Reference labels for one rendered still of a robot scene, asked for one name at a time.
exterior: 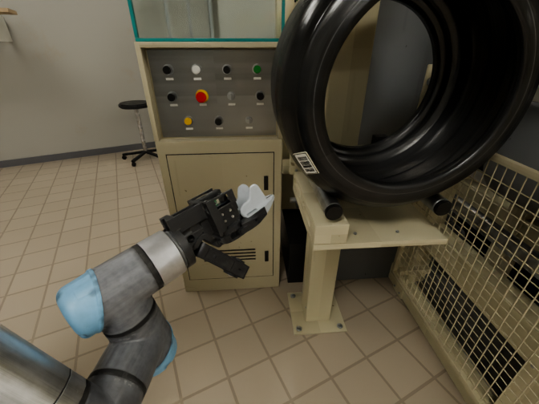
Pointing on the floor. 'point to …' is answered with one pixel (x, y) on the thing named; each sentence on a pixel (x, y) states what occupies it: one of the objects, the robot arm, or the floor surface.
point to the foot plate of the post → (301, 327)
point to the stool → (138, 127)
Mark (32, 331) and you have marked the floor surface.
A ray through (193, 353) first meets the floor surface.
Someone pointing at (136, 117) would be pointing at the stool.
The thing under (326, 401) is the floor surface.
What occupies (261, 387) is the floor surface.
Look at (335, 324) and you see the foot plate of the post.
